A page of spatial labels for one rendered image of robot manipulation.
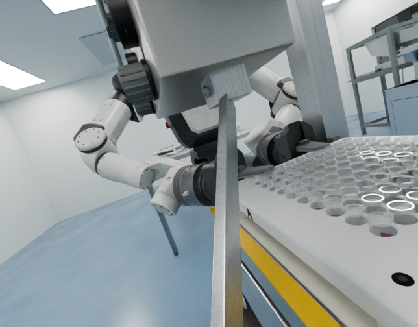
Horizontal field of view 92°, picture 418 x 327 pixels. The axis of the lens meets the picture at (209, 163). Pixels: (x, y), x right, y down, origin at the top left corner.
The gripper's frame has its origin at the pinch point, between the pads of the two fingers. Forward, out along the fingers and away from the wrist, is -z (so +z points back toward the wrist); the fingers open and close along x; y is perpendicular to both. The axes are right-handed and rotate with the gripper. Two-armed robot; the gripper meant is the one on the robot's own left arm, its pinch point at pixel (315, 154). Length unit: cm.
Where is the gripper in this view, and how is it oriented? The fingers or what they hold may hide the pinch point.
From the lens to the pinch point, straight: 39.8
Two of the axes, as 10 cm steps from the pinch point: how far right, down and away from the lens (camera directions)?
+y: -9.4, 3.3, -0.7
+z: -1.1, -1.1, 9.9
